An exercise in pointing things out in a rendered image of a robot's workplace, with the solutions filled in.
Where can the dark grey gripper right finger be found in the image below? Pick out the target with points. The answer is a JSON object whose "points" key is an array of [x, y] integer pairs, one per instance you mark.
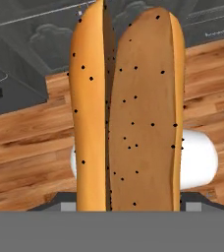
{"points": [[191, 203]]}

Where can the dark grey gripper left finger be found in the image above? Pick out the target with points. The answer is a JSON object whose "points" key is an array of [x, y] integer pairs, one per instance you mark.
{"points": [[66, 202]]}

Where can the seeded hotdog bun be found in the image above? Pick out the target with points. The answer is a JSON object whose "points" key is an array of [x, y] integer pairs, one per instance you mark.
{"points": [[143, 108]]}

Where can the white round object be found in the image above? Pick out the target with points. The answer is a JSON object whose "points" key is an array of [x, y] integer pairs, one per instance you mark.
{"points": [[199, 157]]}

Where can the dark grey cabinet block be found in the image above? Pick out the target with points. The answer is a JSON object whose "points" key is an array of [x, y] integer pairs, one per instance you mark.
{"points": [[17, 87]]}

